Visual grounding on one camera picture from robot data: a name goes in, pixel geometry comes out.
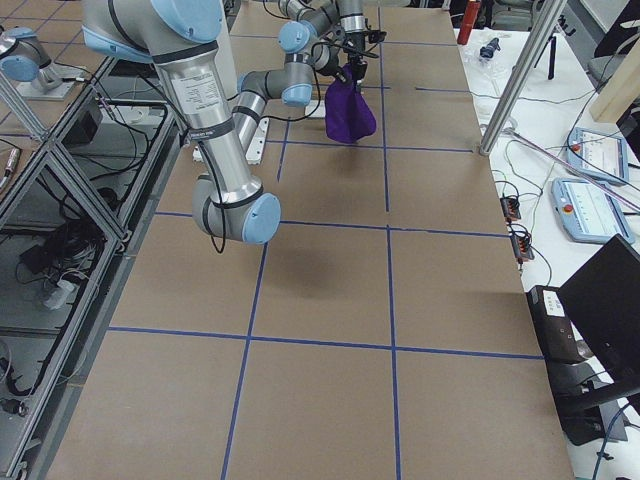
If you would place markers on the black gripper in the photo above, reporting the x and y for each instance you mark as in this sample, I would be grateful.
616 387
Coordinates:
355 45

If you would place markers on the purple towel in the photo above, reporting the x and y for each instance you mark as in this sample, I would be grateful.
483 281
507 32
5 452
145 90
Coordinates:
348 117

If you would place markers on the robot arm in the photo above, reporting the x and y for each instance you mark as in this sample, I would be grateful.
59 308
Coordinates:
328 39
180 38

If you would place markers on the red bottle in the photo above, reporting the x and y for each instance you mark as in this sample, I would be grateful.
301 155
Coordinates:
468 21

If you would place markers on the folded dark umbrella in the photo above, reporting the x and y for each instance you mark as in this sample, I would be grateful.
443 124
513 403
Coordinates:
488 51

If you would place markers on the black tripod leg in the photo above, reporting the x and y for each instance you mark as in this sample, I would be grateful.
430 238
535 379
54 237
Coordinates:
552 57

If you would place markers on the teach pendant far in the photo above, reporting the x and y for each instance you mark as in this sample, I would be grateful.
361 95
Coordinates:
601 156

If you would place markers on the teach pendant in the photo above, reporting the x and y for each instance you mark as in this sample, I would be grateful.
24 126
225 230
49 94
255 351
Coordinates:
601 156
587 213

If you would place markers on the teach pendant near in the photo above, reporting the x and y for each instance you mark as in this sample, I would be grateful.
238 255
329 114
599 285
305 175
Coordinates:
587 213

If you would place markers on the reacher grabber stick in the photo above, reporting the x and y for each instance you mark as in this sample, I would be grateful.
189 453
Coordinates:
606 190

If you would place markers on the black monitor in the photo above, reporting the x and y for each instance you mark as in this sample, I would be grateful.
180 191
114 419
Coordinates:
601 299

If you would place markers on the white column pedestal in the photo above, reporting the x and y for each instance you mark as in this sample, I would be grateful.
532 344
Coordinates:
253 148

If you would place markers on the aluminium frame post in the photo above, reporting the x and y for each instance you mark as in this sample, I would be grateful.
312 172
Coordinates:
533 47

